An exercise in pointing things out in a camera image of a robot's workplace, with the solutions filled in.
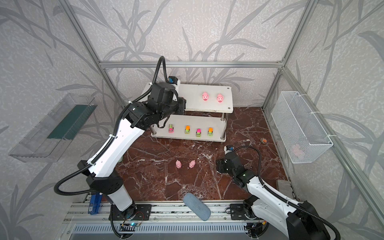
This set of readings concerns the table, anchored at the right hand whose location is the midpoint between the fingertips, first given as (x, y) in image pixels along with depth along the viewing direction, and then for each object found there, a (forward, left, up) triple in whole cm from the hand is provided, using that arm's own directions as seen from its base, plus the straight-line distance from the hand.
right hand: (219, 156), depth 87 cm
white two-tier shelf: (+20, +3, +27) cm, 34 cm away
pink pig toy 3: (+19, +9, +29) cm, 36 cm away
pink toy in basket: (-4, -37, +14) cm, 40 cm away
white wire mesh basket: (-3, -32, +28) cm, 42 cm away
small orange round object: (+15, -32, -7) cm, 36 cm away
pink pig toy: (-3, +25, -5) cm, 25 cm away
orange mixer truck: (+17, +5, +2) cm, 17 cm away
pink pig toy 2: (-2, +16, -5) cm, 17 cm away
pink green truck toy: (+18, +31, +2) cm, 36 cm away
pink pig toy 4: (+18, +1, +29) cm, 34 cm away
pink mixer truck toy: (+16, +13, +1) cm, 20 cm away
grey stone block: (-16, -34, -4) cm, 37 cm away
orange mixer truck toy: (+19, +20, +1) cm, 27 cm away
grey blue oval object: (-26, +12, -2) cm, 29 cm away
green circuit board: (-32, +43, -5) cm, 54 cm away
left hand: (+12, +17, +36) cm, 41 cm away
